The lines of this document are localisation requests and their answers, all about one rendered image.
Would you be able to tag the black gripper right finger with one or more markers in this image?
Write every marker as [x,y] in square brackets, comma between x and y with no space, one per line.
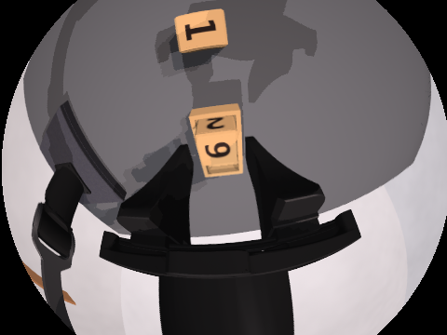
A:
[287,202]

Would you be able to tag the tan cube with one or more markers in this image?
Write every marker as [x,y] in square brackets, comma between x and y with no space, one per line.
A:
[216,140]
[201,30]

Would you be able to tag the tan rectangular tray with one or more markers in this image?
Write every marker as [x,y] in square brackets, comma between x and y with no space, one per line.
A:
[214,111]

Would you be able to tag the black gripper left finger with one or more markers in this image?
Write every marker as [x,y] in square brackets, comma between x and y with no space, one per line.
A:
[158,214]

